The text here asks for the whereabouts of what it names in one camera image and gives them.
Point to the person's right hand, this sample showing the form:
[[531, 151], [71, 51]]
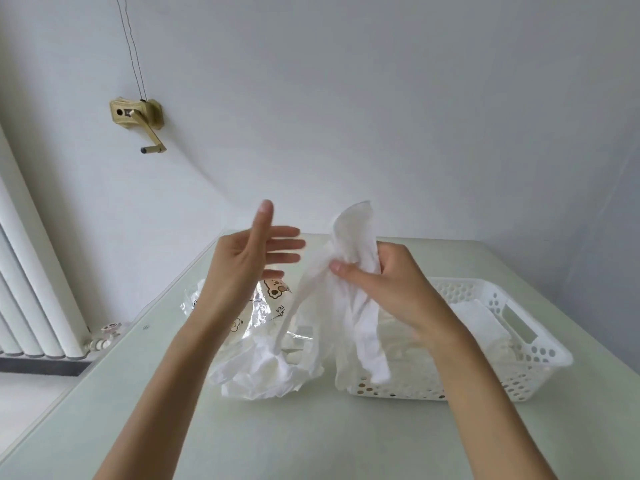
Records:
[[405, 294]]

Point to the white column radiator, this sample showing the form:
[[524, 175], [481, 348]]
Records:
[[35, 274]]

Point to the white radiator valve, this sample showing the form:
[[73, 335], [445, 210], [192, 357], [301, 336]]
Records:
[[105, 334]]

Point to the person's left hand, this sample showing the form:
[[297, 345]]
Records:
[[235, 274]]

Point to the person's right forearm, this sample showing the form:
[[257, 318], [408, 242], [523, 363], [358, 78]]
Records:
[[495, 419]]

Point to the clear bear-print plastic bag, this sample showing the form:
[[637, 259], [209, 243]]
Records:
[[262, 309]]

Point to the stack of white gloves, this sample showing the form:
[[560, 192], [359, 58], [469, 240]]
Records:
[[480, 319]]

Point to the white perforated plastic basket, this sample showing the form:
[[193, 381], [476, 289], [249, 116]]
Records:
[[540, 364]]

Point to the brass wall crank winch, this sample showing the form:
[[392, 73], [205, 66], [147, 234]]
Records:
[[152, 112]]

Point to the person's left forearm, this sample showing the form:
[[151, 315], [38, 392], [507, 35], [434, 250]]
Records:
[[160, 409]]

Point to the white cotton glove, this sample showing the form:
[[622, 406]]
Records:
[[350, 229]]

